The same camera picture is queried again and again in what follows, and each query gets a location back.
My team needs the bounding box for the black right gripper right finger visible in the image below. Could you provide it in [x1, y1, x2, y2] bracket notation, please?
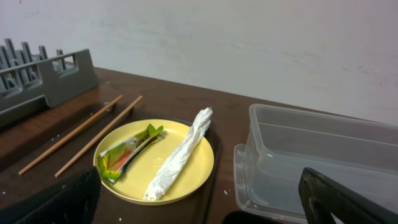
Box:
[298, 167, 397, 224]

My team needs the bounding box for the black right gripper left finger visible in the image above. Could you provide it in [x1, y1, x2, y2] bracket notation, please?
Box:
[1, 166, 101, 223]

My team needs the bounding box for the green snack wrapper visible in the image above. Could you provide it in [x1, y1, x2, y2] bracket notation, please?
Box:
[97, 124, 165, 184]

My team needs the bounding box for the yellow plate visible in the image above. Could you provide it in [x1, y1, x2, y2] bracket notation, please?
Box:
[93, 119, 215, 205]

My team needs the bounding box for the white napkin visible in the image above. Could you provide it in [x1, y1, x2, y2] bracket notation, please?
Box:
[142, 107, 213, 201]

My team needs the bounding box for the grey dishwasher rack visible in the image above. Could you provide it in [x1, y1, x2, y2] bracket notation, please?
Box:
[1, 39, 98, 127]

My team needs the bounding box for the clear plastic bin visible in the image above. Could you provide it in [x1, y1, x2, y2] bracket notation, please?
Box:
[234, 104, 397, 223]

